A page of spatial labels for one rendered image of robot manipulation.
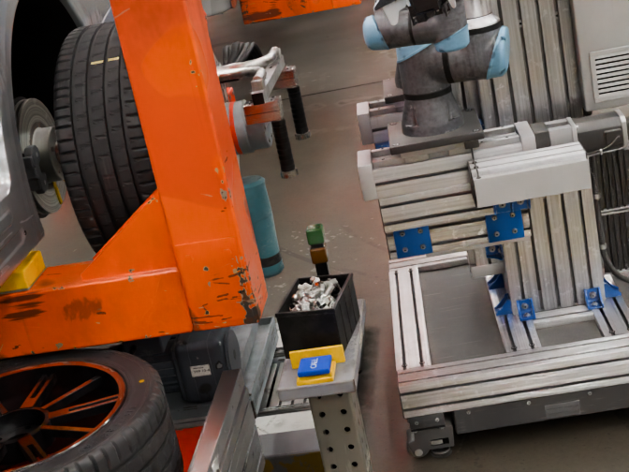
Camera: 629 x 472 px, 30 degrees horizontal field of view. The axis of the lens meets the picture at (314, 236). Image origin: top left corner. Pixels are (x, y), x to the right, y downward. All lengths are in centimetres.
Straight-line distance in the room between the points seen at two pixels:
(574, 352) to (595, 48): 75
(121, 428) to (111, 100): 84
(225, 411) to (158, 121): 66
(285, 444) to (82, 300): 64
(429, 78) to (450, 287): 89
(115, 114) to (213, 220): 40
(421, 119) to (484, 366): 64
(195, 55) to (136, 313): 63
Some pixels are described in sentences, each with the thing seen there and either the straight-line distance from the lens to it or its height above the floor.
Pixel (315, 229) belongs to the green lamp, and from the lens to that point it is 281.
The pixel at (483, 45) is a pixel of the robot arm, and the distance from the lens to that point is 275.
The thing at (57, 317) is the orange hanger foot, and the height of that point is 61.
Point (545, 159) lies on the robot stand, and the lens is 277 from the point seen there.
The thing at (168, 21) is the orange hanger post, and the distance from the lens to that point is 253.
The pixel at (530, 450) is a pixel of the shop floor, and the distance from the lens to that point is 304.
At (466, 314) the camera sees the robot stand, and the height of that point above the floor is 21.
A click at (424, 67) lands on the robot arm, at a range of 278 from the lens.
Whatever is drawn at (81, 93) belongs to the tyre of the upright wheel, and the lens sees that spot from 291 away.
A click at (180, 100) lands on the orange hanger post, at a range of 256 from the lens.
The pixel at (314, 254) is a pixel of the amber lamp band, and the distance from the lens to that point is 283.
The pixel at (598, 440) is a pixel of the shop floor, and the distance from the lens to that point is 305.
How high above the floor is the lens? 159
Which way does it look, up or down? 20 degrees down
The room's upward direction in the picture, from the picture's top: 12 degrees counter-clockwise
